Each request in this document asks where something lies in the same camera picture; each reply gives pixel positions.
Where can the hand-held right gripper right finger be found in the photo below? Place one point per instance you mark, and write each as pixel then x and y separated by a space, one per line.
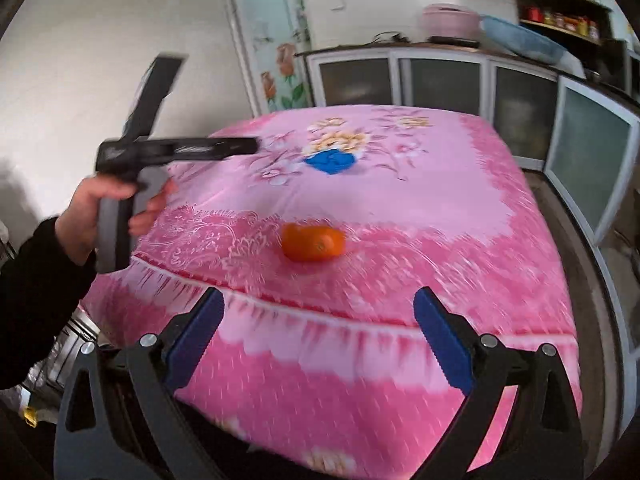
pixel 442 340

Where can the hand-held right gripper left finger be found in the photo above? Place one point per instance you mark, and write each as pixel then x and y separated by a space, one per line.
pixel 197 335

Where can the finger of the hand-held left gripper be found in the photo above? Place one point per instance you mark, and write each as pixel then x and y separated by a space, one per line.
pixel 220 146

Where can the orange tangerine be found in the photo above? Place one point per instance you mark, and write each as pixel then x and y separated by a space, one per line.
pixel 312 242

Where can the person's left forearm black sleeve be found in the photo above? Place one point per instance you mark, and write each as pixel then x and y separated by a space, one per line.
pixel 35 310

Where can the person's left hand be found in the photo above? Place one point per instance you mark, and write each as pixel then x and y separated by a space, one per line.
pixel 80 220

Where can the small blue crumpled cloth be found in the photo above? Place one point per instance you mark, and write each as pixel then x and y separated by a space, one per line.
pixel 332 162

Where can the glass door with flower print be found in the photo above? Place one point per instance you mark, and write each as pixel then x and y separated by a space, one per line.
pixel 260 20

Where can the pink floral blanket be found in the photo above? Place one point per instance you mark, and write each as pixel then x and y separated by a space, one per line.
pixel 400 200

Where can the grey glass-door cabinet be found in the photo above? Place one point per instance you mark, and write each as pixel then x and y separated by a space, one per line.
pixel 440 80

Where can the black flat cooker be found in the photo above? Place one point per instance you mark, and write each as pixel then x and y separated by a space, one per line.
pixel 452 41

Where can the pink plastic basin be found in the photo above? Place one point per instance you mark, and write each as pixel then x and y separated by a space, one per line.
pixel 450 21

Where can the white plastic bag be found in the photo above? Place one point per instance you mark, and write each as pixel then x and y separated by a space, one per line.
pixel 570 65

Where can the blue plastic basin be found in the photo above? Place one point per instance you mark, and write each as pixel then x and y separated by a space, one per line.
pixel 525 40

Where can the microwave oven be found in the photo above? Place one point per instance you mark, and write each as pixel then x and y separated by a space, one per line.
pixel 612 65

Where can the row of condiment jars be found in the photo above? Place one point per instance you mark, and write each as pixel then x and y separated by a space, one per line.
pixel 565 22

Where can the white wall socket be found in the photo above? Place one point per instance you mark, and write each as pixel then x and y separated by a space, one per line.
pixel 338 4

